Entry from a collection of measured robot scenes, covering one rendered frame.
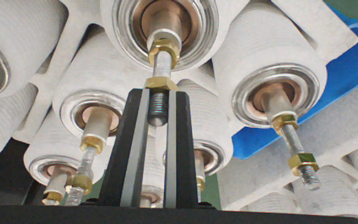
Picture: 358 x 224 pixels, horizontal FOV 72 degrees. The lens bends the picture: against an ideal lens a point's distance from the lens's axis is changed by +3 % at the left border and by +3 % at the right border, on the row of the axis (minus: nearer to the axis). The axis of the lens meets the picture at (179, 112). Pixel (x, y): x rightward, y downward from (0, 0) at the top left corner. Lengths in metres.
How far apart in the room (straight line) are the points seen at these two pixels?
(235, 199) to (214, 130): 0.32
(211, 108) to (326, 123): 0.25
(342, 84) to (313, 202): 0.20
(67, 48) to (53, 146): 0.11
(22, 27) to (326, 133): 0.45
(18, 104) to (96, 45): 0.13
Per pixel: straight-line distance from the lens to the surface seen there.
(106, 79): 0.23
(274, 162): 0.52
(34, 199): 0.63
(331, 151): 0.48
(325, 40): 0.31
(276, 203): 0.56
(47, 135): 0.33
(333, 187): 0.50
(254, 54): 0.21
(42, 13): 0.28
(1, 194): 0.62
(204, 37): 0.19
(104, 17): 0.19
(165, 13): 0.18
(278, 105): 0.22
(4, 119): 0.34
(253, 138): 0.54
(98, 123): 0.23
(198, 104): 0.29
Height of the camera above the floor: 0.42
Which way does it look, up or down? 46 degrees down
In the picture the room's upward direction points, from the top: 180 degrees clockwise
